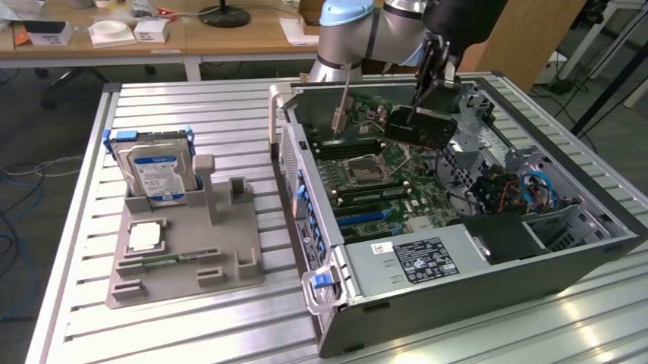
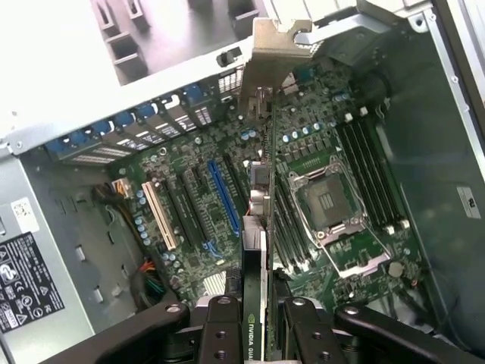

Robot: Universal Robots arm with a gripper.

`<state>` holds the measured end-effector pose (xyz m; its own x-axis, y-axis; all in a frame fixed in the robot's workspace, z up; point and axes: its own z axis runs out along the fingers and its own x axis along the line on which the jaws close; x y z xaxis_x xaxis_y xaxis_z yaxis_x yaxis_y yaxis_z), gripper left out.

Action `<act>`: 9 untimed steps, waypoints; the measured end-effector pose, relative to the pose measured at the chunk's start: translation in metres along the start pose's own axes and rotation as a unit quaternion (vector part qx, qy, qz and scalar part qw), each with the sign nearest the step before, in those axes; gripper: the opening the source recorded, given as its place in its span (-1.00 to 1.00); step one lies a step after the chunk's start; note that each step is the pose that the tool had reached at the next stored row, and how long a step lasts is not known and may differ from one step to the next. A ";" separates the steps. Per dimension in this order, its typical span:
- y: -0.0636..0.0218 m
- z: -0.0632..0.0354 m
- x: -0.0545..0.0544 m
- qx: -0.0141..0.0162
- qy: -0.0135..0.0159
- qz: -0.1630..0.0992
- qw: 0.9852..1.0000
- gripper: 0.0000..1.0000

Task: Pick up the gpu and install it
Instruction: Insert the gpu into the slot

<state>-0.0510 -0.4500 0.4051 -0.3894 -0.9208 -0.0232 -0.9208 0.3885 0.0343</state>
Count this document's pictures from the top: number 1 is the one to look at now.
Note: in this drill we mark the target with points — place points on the flat white box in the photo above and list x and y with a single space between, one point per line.
298 33

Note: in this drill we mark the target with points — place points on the CPU socket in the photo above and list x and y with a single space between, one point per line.
365 170

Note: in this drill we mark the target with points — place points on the grey metal disk bay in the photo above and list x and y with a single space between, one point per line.
557 227

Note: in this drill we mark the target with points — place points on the white square tape holder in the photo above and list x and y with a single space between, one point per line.
112 35

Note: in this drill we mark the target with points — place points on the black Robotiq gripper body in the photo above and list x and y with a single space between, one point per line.
465 22

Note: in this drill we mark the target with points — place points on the black labelled RAM stick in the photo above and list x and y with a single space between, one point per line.
374 195

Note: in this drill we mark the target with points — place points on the black office chair base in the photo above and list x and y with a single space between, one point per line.
55 85

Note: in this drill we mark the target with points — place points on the wooden desk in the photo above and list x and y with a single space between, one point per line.
227 41

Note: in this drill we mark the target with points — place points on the grey power supply unit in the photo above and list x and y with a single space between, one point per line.
374 273

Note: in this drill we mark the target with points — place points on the wooden cabinet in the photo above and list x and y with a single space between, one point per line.
532 38

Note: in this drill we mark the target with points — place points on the white labelled cardboard box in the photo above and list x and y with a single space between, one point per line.
151 32

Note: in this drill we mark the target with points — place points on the green RAM stick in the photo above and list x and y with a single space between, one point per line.
172 259

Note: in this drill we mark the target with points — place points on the black graphics card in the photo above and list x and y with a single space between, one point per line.
414 132

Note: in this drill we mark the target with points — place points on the black round lamp base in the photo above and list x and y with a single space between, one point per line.
224 18

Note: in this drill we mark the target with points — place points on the open black PC case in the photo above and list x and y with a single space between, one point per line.
455 303

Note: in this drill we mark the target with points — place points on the black plastic air shroud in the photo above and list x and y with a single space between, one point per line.
501 235

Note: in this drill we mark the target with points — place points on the metal socket cover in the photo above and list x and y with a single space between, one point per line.
397 156

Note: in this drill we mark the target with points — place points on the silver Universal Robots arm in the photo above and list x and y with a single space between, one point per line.
343 38

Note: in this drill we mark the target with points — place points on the perforated metal drive cage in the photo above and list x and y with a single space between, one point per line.
470 159

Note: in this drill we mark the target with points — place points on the hard disk with blue bracket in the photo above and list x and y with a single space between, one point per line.
156 174

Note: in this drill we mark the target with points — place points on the white box with black top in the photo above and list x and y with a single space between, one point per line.
48 34

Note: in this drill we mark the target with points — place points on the grey plastic parts rack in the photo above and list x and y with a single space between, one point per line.
212 242

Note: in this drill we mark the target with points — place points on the silver CPU chip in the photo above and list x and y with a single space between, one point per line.
145 238

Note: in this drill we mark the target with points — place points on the green motherboard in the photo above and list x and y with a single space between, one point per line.
399 182

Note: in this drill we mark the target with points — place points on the blue expansion slot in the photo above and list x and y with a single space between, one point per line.
362 219

